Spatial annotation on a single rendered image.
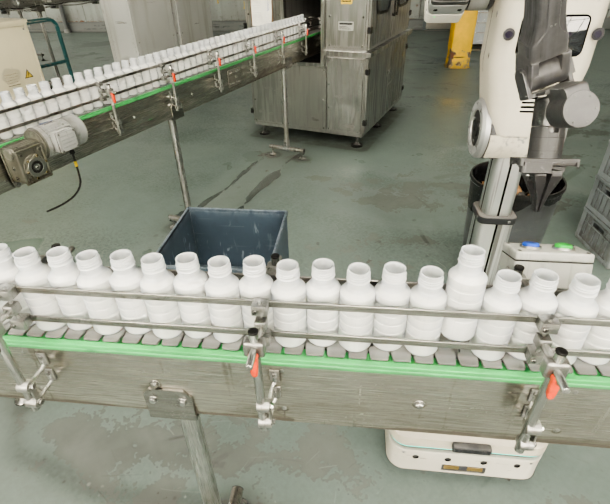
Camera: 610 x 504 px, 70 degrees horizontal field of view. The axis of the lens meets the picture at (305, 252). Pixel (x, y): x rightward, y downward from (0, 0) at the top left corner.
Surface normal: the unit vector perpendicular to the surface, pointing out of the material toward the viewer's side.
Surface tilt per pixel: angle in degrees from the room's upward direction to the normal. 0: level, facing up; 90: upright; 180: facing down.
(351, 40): 90
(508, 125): 90
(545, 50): 100
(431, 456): 90
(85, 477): 0
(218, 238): 90
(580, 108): 71
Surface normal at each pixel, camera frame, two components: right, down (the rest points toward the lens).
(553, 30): 0.15, 0.69
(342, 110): -0.39, 0.51
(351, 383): -0.11, 0.55
